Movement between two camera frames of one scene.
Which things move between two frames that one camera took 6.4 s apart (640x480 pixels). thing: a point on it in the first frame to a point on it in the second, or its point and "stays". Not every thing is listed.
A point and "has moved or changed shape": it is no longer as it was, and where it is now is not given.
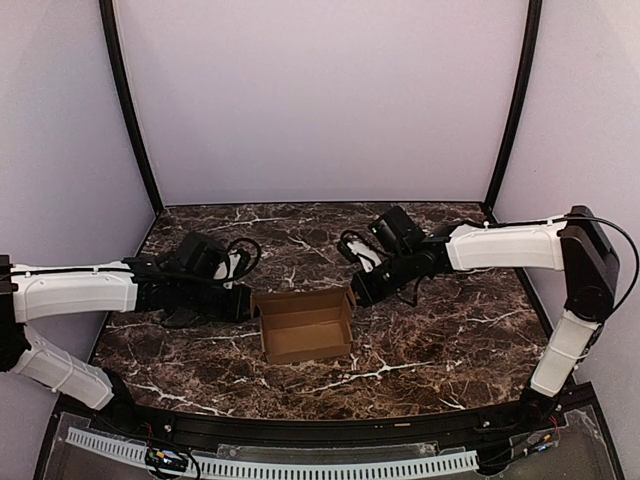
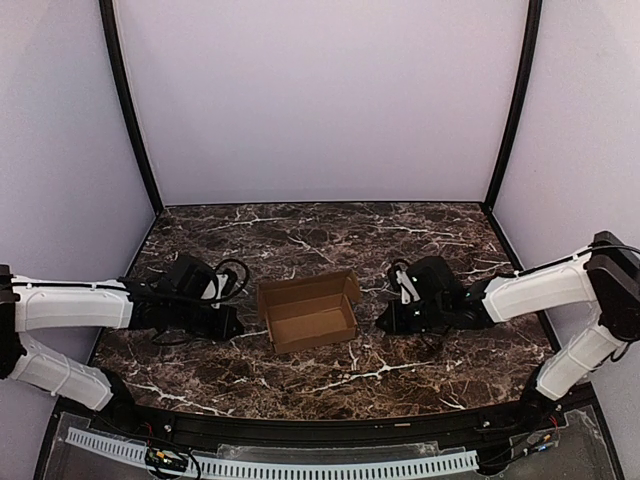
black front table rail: [322, 431] stays
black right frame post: [530, 53] stays
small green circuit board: [166, 458] stays
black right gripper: [366, 288] to [396, 316]
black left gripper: [239, 305] to [220, 323]
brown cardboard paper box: [305, 325] has moved or changed shape
